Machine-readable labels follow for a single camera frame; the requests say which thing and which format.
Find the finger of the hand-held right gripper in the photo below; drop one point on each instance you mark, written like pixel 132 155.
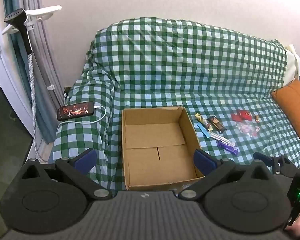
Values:
pixel 261 158

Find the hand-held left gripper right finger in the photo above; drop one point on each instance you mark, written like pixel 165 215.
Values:
pixel 203 162

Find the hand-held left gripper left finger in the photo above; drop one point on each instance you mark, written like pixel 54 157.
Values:
pixel 86 160

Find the purple chocolate packet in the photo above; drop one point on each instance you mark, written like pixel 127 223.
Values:
pixel 228 148

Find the silver stick packet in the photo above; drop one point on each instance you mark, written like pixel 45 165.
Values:
pixel 222 139

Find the light blue stick packet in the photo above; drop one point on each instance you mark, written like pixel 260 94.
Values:
pixel 203 130

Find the clear peanut candy packet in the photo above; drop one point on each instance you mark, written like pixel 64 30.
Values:
pixel 246 129

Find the small brown candy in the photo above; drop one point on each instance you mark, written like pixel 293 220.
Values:
pixel 257 118

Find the dark brown wafer packet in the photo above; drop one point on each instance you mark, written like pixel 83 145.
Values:
pixel 217 123

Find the yellow snack bar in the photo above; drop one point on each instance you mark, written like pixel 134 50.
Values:
pixel 202 121

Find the brown cardboard box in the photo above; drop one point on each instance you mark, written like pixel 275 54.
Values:
pixel 152 135

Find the black smartphone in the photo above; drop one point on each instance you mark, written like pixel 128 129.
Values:
pixel 75 111

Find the orange cushion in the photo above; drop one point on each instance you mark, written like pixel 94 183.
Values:
pixel 293 105

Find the white curtain clip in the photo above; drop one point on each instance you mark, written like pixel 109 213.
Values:
pixel 50 87

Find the green checkered cloth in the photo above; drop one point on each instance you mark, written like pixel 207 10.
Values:
pixel 190 67

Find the cream pillow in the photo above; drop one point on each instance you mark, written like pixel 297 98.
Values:
pixel 292 60

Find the grey curtain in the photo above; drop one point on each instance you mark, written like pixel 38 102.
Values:
pixel 43 62

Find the black garment steamer head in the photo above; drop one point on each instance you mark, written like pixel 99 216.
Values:
pixel 21 27

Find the white plastic hanger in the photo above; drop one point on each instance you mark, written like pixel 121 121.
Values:
pixel 43 11

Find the white door frame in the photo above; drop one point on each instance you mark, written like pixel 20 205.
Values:
pixel 5 62

